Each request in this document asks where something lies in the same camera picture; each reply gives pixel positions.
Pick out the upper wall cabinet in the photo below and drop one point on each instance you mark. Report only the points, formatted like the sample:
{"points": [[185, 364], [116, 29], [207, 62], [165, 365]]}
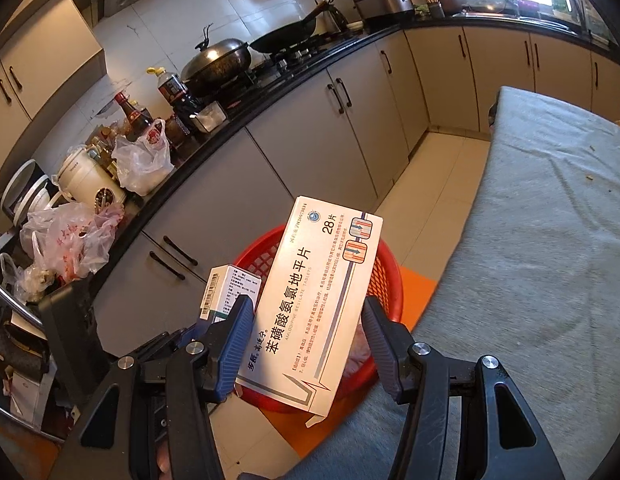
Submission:
{"points": [[49, 62]]}

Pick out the silver rice cooker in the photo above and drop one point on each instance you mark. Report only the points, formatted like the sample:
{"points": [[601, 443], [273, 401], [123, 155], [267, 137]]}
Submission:
{"points": [[381, 13]]}

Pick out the large white medicine box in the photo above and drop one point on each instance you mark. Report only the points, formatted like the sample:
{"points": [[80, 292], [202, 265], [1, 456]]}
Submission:
{"points": [[310, 306]]}

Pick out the yellow cap oil bottle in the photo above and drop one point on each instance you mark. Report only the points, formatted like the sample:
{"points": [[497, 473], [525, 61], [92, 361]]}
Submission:
{"points": [[174, 92]]}

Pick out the white plastic bag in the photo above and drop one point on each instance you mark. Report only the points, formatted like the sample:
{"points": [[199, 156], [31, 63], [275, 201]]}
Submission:
{"points": [[144, 163]]}

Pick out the covered steel wok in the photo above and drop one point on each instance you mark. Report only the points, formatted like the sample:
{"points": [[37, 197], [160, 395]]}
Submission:
{"points": [[216, 63]]}

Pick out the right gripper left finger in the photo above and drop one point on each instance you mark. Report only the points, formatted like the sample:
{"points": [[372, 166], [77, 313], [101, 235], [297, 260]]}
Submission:
{"points": [[226, 342]]}

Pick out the orange stool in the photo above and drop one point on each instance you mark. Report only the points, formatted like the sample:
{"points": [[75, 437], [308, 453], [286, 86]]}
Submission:
{"points": [[417, 291]]}

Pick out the white electric cooker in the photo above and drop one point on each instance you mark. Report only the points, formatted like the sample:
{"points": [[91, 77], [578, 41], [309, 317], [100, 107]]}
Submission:
{"points": [[83, 179]]}

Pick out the grey-green tablecloth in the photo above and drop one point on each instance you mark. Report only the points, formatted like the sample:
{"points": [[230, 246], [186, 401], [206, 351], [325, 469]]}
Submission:
{"points": [[535, 278]]}

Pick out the small white medicine box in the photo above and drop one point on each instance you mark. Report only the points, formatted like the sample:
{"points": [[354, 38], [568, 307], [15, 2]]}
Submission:
{"points": [[224, 285]]}

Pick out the dark soy sauce bottle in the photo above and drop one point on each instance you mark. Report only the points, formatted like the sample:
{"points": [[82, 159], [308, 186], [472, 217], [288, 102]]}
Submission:
{"points": [[139, 119]]}

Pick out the pink printed plastic bag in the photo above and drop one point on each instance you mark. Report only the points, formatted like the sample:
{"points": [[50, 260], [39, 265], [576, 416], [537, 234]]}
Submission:
{"points": [[71, 240]]}

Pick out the black frying pan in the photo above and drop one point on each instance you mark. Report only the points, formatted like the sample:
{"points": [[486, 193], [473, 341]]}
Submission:
{"points": [[293, 33]]}

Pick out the lower kitchen cabinets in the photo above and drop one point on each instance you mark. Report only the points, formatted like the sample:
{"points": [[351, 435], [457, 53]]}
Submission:
{"points": [[341, 129]]}

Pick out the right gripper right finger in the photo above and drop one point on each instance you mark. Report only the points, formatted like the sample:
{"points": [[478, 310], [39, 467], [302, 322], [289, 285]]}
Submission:
{"points": [[389, 343]]}

